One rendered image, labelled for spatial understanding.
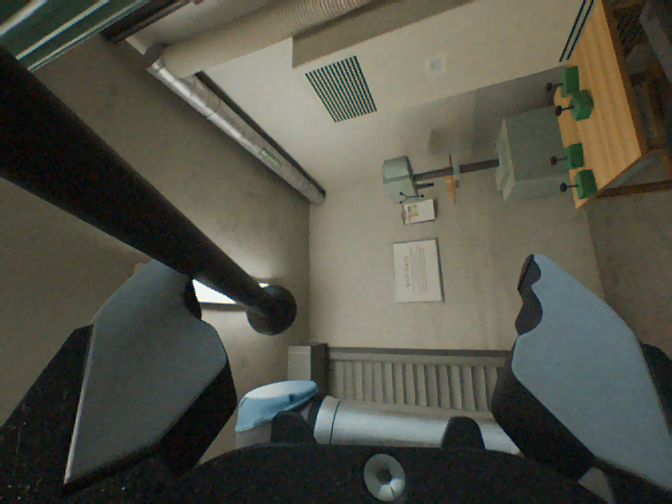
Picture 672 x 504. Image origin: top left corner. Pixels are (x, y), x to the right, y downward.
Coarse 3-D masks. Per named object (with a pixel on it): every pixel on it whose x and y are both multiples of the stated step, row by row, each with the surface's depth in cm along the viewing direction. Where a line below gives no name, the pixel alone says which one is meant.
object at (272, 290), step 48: (0, 48) 3; (0, 96) 3; (48, 96) 4; (0, 144) 4; (48, 144) 4; (96, 144) 5; (48, 192) 4; (96, 192) 5; (144, 192) 6; (144, 240) 6; (192, 240) 8; (240, 288) 12
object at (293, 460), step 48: (288, 432) 5; (480, 432) 5; (192, 480) 4; (240, 480) 4; (288, 480) 4; (336, 480) 4; (384, 480) 4; (432, 480) 4; (480, 480) 4; (528, 480) 4
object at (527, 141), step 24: (504, 120) 200; (528, 120) 193; (552, 120) 188; (504, 144) 208; (528, 144) 191; (552, 144) 185; (384, 168) 214; (408, 168) 213; (456, 168) 221; (480, 168) 217; (504, 168) 205; (528, 168) 188; (552, 168) 183; (408, 192) 242; (504, 192) 226; (528, 192) 210; (552, 192) 211
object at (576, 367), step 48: (528, 288) 10; (576, 288) 9; (528, 336) 7; (576, 336) 7; (624, 336) 7; (528, 384) 6; (576, 384) 6; (624, 384) 6; (528, 432) 6; (576, 432) 5; (624, 432) 5
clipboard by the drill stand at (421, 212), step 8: (432, 200) 299; (408, 208) 309; (416, 208) 305; (424, 208) 300; (432, 208) 296; (408, 216) 307; (416, 216) 303; (424, 216) 298; (432, 216) 294; (408, 224) 306
